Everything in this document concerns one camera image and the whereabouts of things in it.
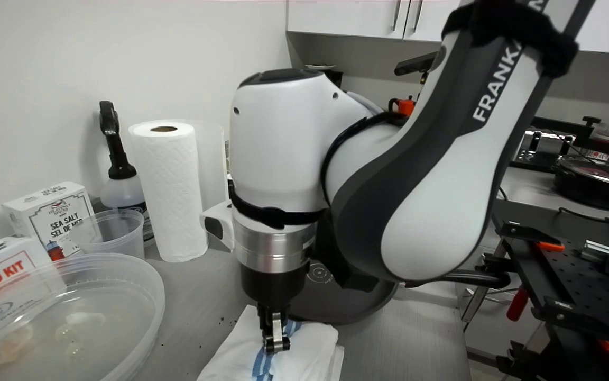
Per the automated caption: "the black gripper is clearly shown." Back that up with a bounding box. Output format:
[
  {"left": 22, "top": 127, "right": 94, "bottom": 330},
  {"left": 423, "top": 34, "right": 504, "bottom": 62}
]
[{"left": 240, "top": 259, "right": 316, "bottom": 352}]

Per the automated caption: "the white towel with blue stripes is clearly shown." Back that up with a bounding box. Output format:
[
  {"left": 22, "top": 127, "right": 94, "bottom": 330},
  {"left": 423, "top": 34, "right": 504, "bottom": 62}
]
[{"left": 196, "top": 302, "right": 346, "bottom": 381}]

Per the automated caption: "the white paper towel roll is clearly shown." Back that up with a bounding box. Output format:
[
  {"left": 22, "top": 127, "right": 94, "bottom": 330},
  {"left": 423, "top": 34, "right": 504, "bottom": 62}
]
[{"left": 127, "top": 117, "right": 234, "bottom": 265}]

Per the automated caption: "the large clear plastic bowl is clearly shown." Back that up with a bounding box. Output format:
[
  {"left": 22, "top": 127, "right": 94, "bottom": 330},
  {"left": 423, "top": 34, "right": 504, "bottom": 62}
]
[{"left": 0, "top": 252, "right": 168, "bottom": 381}]

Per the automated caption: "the small clear plastic container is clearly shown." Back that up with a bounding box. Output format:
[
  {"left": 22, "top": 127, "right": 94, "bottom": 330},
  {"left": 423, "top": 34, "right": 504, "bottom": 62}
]
[{"left": 78, "top": 206, "right": 149, "bottom": 262}]

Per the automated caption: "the white sea salt box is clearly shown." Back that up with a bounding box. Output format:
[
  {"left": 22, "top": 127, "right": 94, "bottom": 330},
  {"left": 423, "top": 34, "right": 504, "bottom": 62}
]
[{"left": 3, "top": 179, "right": 102, "bottom": 262}]

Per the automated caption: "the orange red kettle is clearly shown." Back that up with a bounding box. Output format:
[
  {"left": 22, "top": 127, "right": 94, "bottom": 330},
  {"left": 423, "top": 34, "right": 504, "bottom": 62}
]
[{"left": 388, "top": 92, "right": 422, "bottom": 121}]

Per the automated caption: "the spray bottle with black trigger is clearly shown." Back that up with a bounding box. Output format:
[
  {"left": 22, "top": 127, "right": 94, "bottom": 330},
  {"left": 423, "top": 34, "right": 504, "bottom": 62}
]
[{"left": 98, "top": 99, "right": 146, "bottom": 212}]

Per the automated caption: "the white first aid kit box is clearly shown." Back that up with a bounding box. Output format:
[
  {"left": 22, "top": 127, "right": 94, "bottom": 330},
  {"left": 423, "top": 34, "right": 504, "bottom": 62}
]
[{"left": 0, "top": 234, "right": 68, "bottom": 333}]

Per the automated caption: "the black breadboard table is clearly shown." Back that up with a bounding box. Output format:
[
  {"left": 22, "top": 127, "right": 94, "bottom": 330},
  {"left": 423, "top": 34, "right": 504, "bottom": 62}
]
[{"left": 485, "top": 199, "right": 609, "bottom": 381}]

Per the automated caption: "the stainless steel toaster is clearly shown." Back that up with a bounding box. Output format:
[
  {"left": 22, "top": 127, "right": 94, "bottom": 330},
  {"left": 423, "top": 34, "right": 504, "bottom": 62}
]
[{"left": 520, "top": 127, "right": 580, "bottom": 170}]

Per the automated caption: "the black round skillet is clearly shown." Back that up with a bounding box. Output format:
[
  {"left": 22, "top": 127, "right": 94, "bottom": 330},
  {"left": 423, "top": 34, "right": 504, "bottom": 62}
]
[{"left": 552, "top": 147, "right": 609, "bottom": 212}]

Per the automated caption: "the red clamp handle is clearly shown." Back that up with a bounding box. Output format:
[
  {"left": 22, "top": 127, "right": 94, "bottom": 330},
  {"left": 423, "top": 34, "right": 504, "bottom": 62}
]
[{"left": 506, "top": 283, "right": 533, "bottom": 323}]

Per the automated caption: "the black camera on boom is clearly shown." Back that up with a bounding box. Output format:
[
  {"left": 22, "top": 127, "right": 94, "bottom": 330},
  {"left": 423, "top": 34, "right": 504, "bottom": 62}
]
[{"left": 393, "top": 49, "right": 445, "bottom": 77}]

